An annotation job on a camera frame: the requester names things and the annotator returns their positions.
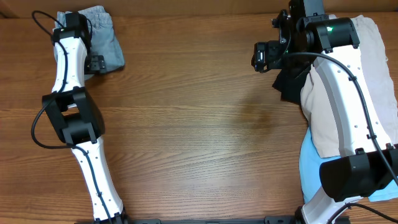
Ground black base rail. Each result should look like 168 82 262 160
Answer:
74 215 351 224

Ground light blue shirt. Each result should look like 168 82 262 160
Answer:
299 128 397 203

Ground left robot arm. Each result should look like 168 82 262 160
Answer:
39 12 129 223

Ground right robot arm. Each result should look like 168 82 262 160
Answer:
251 0 397 223

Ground light blue denim shorts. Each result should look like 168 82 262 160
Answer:
53 5 126 82

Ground beige shorts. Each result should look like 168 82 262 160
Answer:
300 16 397 159

